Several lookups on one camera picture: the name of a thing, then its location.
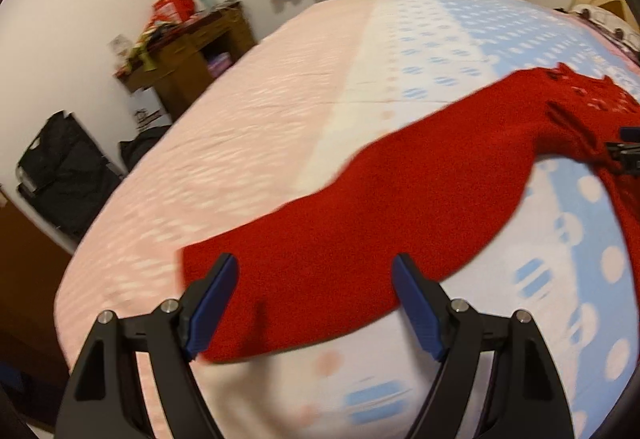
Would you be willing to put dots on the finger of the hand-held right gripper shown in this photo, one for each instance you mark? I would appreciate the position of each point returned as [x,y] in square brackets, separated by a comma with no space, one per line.
[627,151]

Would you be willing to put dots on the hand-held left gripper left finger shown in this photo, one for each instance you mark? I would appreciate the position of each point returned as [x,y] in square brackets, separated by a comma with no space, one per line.
[215,309]

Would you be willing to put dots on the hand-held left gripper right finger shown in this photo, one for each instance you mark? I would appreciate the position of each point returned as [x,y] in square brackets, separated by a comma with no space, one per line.
[421,314]

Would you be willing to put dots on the red knitted sweater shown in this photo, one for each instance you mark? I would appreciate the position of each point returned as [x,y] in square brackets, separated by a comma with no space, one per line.
[400,199]

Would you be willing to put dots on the printed pillow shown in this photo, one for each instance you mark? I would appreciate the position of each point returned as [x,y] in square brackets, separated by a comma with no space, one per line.
[607,26]

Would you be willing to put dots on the dark bag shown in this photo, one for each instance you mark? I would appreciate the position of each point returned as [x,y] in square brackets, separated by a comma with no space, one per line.
[140,146]

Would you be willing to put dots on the brown wooden cabinet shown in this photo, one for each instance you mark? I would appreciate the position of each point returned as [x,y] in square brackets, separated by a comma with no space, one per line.
[25,294]

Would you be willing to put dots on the polka dot bed sheet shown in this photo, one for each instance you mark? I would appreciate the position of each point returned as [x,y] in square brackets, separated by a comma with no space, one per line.
[250,119]

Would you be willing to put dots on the black folding chair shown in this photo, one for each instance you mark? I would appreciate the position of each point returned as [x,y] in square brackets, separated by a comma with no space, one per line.
[65,174]

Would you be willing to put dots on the white box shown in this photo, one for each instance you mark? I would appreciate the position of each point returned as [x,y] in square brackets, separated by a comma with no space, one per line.
[147,109]

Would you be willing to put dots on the dark wooden desk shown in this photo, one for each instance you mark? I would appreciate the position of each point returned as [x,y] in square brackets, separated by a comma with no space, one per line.
[185,64]

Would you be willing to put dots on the red bag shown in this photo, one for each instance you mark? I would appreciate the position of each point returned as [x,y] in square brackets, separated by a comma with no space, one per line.
[172,8]

